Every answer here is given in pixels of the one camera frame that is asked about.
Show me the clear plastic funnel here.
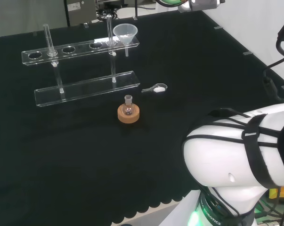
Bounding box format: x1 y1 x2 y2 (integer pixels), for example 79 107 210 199
113 24 138 57

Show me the clear glass weighing funnel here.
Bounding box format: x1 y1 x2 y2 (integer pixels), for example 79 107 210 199
141 82 168 94

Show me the clear acrylic funnel stand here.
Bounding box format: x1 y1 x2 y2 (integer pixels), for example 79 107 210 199
21 14 141 108

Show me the small glass round-bottom flask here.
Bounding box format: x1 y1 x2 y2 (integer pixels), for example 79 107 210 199
122 94 135 116

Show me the black bench cloth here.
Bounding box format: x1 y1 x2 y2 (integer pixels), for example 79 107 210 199
0 10 284 224

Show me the grey metal cabinet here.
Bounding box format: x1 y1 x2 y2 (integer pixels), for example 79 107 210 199
64 0 97 27

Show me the brown cork ring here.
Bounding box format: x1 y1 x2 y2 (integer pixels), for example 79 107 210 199
117 103 141 124

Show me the green robot cable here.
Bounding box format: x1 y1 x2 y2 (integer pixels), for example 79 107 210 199
155 0 184 7

